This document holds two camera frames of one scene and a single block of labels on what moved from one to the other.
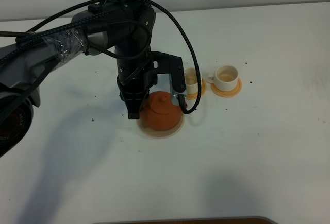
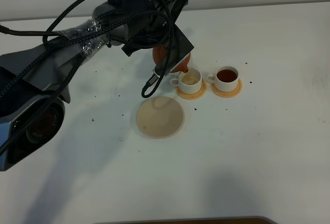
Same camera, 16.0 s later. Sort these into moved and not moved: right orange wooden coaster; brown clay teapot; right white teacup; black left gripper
Moved: brown clay teapot; black left gripper
Not moved: right orange wooden coaster; right white teacup
